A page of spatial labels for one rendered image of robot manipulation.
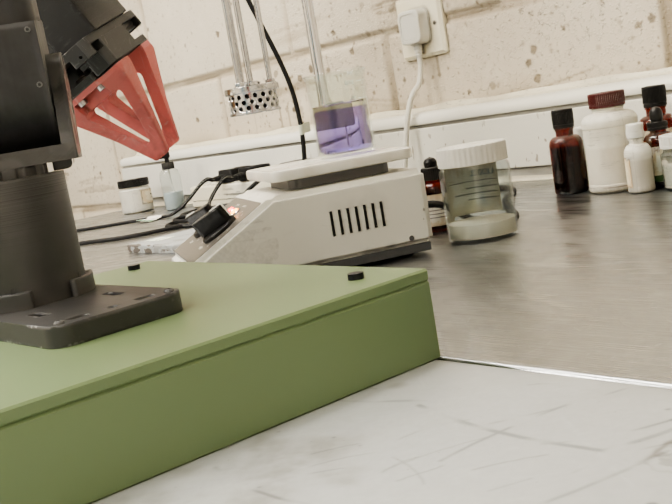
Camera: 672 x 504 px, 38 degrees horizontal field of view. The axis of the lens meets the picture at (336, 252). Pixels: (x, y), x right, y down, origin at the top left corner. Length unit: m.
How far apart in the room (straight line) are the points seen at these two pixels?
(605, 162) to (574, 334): 0.53
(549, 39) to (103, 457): 0.97
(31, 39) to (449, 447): 0.30
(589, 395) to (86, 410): 0.19
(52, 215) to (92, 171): 1.80
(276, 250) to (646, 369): 0.39
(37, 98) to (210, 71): 1.31
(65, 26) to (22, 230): 0.26
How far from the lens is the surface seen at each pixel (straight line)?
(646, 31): 1.18
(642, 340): 0.47
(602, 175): 1.01
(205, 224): 0.78
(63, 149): 0.51
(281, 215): 0.75
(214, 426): 0.40
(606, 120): 1.00
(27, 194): 0.51
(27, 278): 0.51
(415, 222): 0.78
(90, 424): 0.37
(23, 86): 0.52
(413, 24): 1.37
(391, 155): 0.78
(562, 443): 0.35
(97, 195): 2.31
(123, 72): 0.72
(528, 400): 0.40
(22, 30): 0.52
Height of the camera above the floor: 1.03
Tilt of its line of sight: 8 degrees down
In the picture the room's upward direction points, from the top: 10 degrees counter-clockwise
